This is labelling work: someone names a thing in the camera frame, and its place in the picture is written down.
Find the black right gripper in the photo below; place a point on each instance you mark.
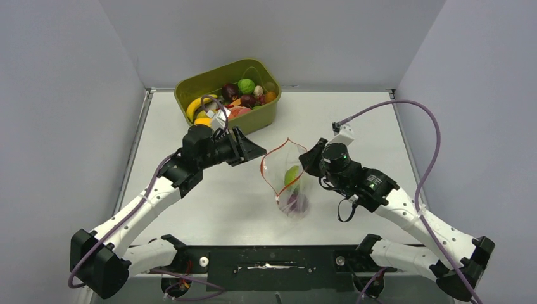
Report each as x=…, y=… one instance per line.
x=309, y=160

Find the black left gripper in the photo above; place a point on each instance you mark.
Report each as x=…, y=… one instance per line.
x=248, y=149

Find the green cabbage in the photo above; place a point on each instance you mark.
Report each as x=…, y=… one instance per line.
x=291, y=174

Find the clear zip top bag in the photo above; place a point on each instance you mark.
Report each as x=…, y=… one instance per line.
x=283, y=172

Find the purple red onion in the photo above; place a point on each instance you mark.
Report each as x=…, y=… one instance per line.
x=297, y=203

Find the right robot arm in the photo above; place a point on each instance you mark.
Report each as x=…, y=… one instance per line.
x=454, y=260

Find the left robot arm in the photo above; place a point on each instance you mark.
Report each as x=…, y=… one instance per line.
x=103, y=259

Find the pink peach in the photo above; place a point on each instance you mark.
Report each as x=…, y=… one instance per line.
x=237, y=111

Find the dark plum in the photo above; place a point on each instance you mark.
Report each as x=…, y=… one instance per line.
x=248, y=100

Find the yellow mango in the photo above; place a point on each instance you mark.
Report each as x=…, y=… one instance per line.
x=203, y=121

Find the small orange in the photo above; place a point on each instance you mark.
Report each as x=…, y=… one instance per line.
x=269, y=97

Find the white garlic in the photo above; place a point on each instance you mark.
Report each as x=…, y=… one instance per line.
x=258, y=90

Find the green bumpy lime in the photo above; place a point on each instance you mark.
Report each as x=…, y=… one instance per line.
x=246, y=86

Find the yellow banana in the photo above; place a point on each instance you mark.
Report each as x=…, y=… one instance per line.
x=195, y=110

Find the green plastic bin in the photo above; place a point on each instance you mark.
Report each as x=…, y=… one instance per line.
x=211, y=82

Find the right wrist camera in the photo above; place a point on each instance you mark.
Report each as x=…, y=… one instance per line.
x=343, y=134

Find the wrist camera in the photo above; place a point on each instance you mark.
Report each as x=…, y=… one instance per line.
x=219, y=119
x=343, y=134

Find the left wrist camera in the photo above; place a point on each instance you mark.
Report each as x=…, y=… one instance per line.
x=219, y=119

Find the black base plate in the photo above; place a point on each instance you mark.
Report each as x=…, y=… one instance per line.
x=276, y=268

